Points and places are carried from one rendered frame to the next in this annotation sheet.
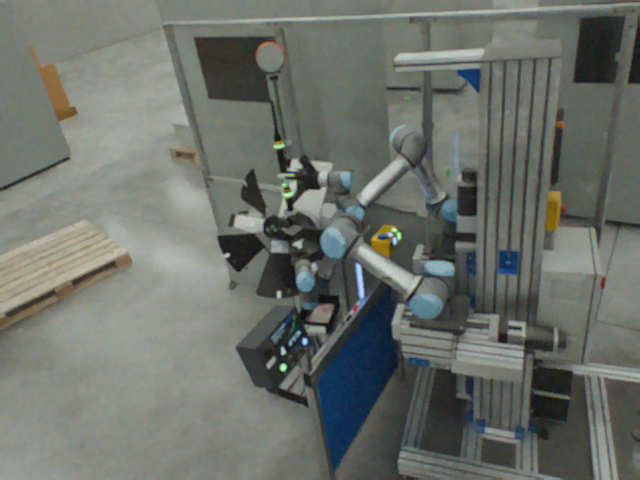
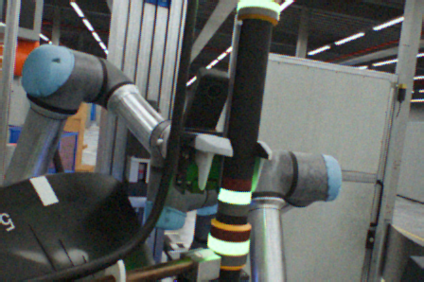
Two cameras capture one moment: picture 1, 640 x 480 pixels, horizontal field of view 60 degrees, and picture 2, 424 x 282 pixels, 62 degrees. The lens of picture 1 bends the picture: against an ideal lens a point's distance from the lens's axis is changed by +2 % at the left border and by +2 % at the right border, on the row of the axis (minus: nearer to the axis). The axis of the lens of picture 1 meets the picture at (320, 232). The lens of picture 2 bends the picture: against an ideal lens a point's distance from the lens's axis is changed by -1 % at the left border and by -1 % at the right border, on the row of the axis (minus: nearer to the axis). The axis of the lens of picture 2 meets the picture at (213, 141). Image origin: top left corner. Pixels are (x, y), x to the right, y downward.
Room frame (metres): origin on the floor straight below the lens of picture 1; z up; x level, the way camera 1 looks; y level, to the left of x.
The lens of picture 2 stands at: (2.64, 0.37, 1.52)
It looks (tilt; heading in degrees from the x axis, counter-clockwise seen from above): 3 degrees down; 224
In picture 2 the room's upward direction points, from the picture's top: 7 degrees clockwise
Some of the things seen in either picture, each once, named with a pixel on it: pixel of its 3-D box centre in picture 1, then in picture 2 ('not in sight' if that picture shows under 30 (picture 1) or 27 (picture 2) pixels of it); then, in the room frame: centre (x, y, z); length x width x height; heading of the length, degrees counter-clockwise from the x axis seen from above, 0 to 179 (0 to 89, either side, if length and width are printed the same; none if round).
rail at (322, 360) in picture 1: (355, 316); not in sight; (2.06, -0.11, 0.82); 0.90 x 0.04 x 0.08; 145
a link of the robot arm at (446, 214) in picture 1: (453, 216); not in sight; (2.22, -0.64, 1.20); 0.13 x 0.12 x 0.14; 13
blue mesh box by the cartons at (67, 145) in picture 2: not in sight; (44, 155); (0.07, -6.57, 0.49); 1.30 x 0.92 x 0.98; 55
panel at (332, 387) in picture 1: (362, 371); not in sight; (2.06, -0.11, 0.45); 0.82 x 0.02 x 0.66; 145
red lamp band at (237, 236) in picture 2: not in sight; (230, 229); (2.35, 0.13, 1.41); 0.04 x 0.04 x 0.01
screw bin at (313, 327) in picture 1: (319, 313); not in sight; (2.10, 0.07, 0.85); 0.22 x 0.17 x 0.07; 161
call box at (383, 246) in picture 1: (386, 241); not in sight; (2.39, -0.34, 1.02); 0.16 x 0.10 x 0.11; 145
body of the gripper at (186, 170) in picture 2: (309, 179); (200, 156); (2.30, 0.02, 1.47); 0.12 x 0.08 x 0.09; 65
